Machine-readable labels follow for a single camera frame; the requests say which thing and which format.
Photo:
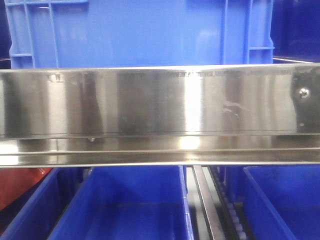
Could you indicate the middle lower blue bin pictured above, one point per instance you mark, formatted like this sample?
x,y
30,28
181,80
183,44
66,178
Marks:
x,y
128,203

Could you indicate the blue bin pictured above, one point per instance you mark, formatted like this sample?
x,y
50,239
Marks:
x,y
128,203
38,216
283,202

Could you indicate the metal roller track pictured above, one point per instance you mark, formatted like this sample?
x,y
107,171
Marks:
x,y
213,216

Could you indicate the upper blue plastic crate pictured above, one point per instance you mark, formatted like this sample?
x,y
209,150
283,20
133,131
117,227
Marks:
x,y
131,33

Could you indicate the right lower blue bin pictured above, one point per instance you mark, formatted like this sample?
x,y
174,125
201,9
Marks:
x,y
283,202

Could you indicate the red object in bin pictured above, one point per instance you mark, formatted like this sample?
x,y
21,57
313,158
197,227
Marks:
x,y
16,181

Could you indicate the left lower blue bin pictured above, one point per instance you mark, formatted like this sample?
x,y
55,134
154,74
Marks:
x,y
38,216

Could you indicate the dark blue crate upper right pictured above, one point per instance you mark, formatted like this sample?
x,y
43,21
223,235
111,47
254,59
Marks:
x,y
295,29

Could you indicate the stainless steel shelf rail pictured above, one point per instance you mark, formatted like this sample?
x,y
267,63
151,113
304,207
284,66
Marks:
x,y
166,115

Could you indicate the shelf rail screw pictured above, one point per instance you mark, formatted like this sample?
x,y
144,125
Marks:
x,y
304,93

